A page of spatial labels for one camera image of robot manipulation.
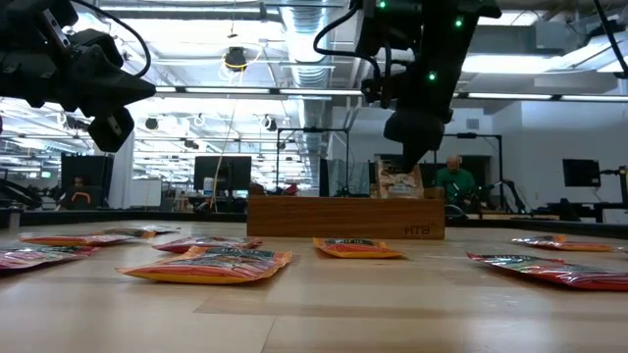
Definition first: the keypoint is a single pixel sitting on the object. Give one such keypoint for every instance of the long ceiling light strip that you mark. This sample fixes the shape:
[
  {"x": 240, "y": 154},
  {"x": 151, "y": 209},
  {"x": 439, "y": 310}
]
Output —
[
  {"x": 245, "y": 90},
  {"x": 510, "y": 96}
]

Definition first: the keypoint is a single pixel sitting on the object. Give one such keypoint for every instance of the black wall monitor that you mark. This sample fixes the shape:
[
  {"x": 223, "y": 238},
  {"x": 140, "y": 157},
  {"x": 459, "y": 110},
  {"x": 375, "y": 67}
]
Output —
[{"x": 581, "y": 172}]

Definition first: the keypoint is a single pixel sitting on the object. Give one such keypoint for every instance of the black computer monitor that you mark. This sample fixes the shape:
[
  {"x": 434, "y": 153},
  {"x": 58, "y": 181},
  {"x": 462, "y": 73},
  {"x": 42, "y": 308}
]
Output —
[{"x": 230, "y": 172}]

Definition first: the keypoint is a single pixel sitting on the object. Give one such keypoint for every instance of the black partition panel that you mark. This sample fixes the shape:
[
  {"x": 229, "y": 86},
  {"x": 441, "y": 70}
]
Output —
[{"x": 95, "y": 169}]

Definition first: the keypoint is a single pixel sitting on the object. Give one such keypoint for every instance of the beige vanilla tea bag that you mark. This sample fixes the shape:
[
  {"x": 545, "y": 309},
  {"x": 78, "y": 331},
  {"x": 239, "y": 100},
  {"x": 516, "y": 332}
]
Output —
[
  {"x": 400, "y": 187},
  {"x": 162, "y": 229}
]

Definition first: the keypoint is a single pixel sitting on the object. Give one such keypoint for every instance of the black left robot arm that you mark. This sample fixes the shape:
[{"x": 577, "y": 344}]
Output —
[{"x": 24, "y": 66}]

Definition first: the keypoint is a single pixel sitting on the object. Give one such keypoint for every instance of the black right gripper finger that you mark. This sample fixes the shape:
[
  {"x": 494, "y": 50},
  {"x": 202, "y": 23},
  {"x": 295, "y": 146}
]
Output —
[{"x": 414, "y": 137}]

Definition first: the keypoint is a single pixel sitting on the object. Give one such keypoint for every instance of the silver ceiling air duct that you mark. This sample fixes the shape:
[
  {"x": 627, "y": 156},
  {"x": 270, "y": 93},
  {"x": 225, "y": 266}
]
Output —
[{"x": 309, "y": 49}]

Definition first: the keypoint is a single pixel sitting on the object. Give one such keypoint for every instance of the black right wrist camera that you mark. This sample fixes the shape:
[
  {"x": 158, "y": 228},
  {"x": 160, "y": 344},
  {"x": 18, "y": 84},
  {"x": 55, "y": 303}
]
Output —
[{"x": 377, "y": 92}]

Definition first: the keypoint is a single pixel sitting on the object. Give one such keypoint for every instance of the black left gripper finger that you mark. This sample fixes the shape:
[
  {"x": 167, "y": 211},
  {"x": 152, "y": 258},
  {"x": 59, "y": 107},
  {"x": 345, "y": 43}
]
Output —
[
  {"x": 112, "y": 99},
  {"x": 119, "y": 71}
]

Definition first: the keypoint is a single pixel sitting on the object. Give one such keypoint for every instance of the wooden three-slot organizer box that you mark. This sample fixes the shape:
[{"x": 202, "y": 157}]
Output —
[{"x": 343, "y": 218}]

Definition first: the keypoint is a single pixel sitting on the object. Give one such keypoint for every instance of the orange peach tea bag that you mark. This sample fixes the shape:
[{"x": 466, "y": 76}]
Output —
[
  {"x": 574, "y": 243},
  {"x": 355, "y": 250},
  {"x": 211, "y": 269},
  {"x": 73, "y": 240}
]

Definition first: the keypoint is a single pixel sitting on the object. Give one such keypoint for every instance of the grey-blue partition screen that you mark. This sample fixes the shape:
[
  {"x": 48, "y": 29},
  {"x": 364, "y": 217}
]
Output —
[{"x": 346, "y": 176}]

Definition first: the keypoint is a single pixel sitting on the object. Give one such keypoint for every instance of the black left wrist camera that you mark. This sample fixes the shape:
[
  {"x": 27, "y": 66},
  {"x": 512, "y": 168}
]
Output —
[{"x": 111, "y": 130}]

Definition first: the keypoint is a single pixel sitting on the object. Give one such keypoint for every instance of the black chair orange stripe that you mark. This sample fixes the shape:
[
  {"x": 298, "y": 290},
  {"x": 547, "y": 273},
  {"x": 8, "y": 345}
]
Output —
[{"x": 81, "y": 200}]

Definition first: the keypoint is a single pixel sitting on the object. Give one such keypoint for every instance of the red strawberry tea bag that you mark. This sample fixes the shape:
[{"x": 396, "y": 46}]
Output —
[
  {"x": 206, "y": 244},
  {"x": 39, "y": 257},
  {"x": 564, "y": 277}
]

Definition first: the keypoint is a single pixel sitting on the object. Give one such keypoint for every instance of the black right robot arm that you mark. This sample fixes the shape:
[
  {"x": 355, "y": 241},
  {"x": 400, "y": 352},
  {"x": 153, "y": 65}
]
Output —
[{"x": 441, "y": 29}]

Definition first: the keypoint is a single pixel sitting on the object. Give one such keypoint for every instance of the black background robot arm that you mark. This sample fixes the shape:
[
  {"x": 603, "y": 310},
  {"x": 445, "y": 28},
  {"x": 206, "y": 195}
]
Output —
[
  {"x": 19, "y": 193},
  {"x": 510, "y": 192}
]

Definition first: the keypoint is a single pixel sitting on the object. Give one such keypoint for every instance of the black aluminium table frame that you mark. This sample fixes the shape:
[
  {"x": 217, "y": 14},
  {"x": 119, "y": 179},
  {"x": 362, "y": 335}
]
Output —
[{"x": 122, "y": 217}]

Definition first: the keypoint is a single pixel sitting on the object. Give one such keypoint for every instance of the black metal rig frame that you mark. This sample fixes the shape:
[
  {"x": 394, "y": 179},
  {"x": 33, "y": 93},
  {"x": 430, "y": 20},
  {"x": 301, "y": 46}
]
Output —
[
  {"x": 314, "y": 130},
  {"x": 471, "y": 135}
]

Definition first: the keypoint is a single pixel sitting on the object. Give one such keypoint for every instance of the person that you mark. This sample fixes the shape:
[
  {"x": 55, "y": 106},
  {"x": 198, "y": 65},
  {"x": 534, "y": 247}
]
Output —
[
  {"x": 454, "y": 184},
  {"x": 79, "y": 182}
]

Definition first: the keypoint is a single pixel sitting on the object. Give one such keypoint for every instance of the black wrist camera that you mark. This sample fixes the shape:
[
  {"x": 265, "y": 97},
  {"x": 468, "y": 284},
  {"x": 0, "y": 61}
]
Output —
[
  {"x": 377, "y": 92},
  {"x": 111, "y": 130}
]

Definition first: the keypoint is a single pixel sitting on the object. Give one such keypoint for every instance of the white column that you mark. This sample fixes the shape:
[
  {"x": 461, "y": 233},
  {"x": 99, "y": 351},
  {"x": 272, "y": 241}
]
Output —
[{"x": 121, "y": 176}]

